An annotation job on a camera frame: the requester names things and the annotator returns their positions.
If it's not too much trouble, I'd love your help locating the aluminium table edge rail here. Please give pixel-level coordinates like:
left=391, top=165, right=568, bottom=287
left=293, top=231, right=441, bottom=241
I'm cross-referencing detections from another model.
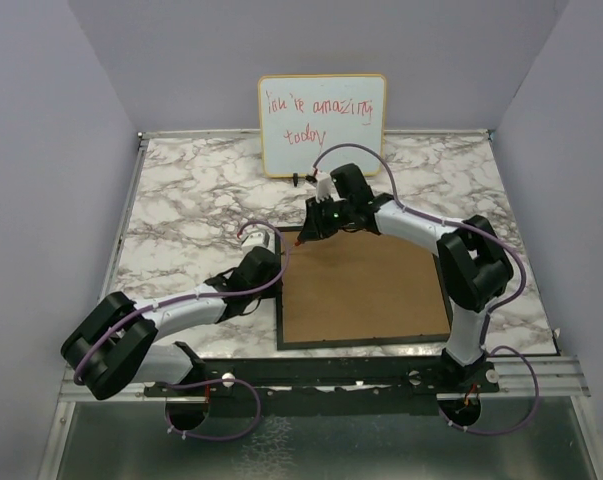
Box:
left=60, top=130, right=150, bottom=401

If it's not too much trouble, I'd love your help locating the yellow-framed whiteboard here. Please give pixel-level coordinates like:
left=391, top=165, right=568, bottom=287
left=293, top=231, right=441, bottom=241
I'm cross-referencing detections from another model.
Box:
left=258, top=74, right=387, bottom=178

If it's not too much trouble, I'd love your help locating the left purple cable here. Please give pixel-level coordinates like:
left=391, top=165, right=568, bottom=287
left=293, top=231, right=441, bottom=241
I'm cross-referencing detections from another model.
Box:
left=73, top=220, right=265, bottom=442

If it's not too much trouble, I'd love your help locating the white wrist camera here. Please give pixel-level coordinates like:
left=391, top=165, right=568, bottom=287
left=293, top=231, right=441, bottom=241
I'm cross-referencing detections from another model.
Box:
left=241, top=229, right=270, bottom=252
left=306, top=170, right=333, bottom=202

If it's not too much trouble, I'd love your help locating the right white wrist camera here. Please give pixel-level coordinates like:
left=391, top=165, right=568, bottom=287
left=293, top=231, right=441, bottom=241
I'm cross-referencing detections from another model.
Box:
left=306, top=170, right=333, bottom=202

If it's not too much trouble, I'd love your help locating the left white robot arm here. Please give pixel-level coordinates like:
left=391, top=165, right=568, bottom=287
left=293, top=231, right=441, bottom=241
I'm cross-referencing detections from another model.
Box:
left=60, top=246, right=281, bottom=400

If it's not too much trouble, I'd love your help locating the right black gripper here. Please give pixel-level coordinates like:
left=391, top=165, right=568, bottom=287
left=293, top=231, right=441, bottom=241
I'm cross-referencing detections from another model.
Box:
left=299, top=194, right=353, bottom=242

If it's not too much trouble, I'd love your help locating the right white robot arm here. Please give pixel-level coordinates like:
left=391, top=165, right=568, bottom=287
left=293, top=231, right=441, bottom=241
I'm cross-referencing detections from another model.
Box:
left=297, top=163, right=513, bottom=391

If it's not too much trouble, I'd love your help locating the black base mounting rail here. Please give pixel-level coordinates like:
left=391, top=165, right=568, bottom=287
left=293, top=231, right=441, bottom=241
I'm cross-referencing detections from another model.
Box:
left=144, top=356, right=499, bottom=418

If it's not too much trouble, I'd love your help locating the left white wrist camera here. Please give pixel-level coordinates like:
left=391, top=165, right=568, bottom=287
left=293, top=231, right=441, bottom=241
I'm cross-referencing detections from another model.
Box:
left=241, top=229, right=270, bottom=252

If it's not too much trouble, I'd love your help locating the black picture frame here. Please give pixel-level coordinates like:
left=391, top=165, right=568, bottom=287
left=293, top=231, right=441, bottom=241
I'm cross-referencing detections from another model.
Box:
left=275, top=227, right=452, bottom=350

